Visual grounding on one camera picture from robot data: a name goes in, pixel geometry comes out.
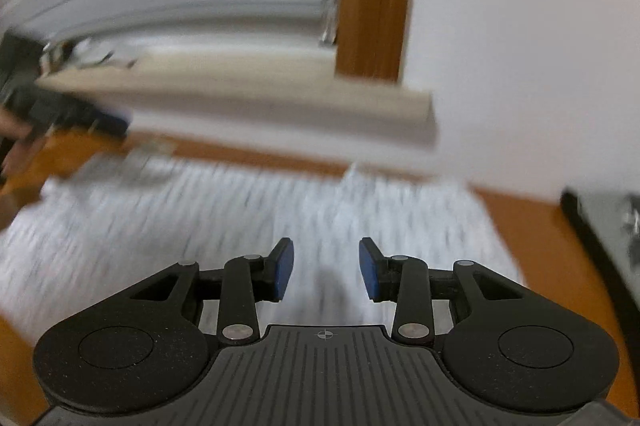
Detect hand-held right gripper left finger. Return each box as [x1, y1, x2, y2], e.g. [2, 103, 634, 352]
[131, 237, 296, 347]

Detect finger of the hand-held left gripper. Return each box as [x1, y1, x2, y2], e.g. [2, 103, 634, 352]
[55, 96, 133, 139]

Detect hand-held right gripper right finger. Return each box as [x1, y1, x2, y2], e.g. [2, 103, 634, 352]
[358, 237, 512, 347]

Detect white patterned pajama top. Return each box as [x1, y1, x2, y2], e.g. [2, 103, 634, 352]
[0, 151, 528, 342]

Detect person's left hand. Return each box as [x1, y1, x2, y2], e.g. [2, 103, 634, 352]
[0, 106, 48, 187]

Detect clear plastic bag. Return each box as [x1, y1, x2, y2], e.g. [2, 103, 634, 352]
[42, 36, 138, 69]

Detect beige window sill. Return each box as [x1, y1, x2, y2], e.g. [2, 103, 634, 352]
[36, 48, 437, 149]

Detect black folded cloth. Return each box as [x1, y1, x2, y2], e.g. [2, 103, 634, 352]
[560, 187, 640, 324]

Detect grey printed t-shirt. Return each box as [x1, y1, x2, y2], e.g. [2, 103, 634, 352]
[577, 192, 640, 297]

